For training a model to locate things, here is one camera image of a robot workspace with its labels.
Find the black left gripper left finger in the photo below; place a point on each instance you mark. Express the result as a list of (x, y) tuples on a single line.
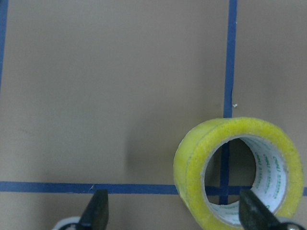
[(96, 214)]

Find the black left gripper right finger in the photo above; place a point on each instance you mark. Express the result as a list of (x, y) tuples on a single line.
[(253, 214)]

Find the yellow tape roll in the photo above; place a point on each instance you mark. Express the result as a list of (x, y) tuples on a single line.
[(279, 180)]

